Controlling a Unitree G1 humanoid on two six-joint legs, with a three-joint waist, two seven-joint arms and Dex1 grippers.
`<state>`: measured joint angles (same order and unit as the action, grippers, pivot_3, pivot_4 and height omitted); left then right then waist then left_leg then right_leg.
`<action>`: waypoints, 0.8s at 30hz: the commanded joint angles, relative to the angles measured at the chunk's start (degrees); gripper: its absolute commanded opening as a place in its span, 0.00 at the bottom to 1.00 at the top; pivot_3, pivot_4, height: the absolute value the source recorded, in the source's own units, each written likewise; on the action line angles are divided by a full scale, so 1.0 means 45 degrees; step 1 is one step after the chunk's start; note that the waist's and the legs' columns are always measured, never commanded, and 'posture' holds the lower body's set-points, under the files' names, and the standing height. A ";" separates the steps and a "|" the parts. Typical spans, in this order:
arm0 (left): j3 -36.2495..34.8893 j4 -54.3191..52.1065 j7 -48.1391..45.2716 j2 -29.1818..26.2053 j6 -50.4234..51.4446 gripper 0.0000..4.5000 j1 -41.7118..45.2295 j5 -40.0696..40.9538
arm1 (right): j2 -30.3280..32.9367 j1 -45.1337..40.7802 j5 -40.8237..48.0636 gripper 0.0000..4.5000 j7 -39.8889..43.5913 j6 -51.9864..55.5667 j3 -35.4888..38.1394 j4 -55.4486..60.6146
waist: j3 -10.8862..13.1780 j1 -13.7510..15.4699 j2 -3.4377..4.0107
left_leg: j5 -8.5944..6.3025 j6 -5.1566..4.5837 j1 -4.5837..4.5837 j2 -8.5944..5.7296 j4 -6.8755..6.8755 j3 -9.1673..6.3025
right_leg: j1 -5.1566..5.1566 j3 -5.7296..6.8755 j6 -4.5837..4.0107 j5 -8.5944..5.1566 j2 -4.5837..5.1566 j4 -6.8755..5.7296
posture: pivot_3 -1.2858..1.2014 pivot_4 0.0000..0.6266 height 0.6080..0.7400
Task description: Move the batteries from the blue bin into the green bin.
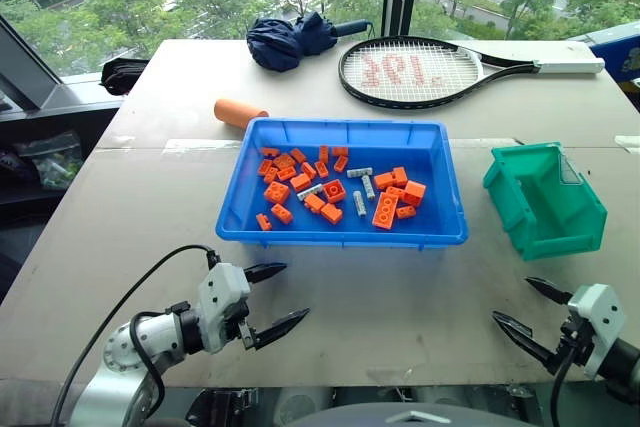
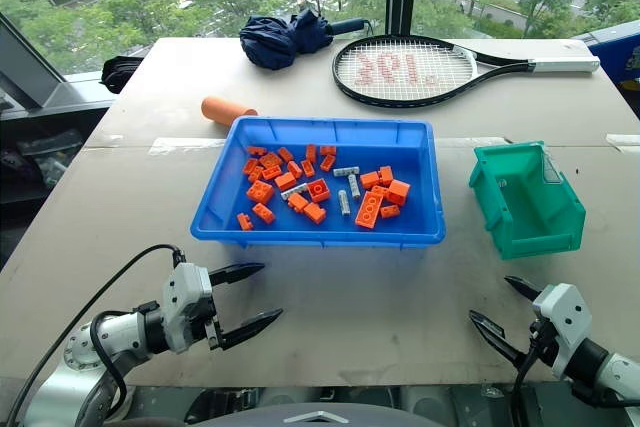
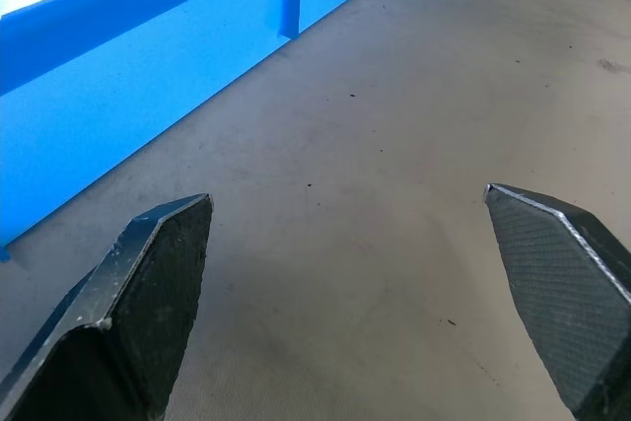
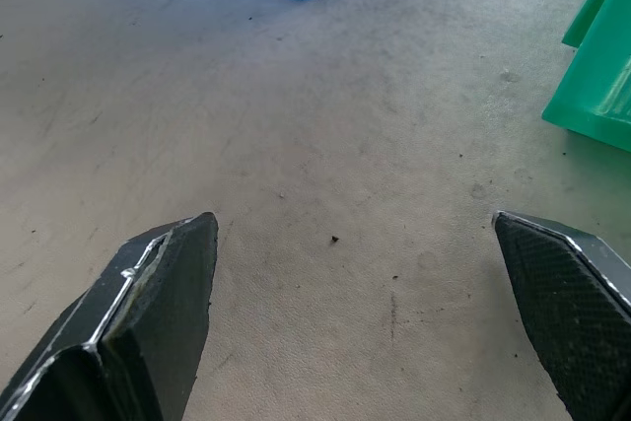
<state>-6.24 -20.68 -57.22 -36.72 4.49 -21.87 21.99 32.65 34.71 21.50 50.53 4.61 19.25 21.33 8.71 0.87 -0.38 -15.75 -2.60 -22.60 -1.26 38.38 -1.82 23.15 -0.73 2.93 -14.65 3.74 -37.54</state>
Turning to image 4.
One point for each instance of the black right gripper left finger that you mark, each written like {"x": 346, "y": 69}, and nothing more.
{"x": 148, "y": 332}

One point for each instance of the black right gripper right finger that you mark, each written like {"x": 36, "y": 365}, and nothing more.
{"x": 567, "y": 302}

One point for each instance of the green plastic bin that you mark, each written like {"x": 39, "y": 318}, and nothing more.
{"x": 604, "y": 71}

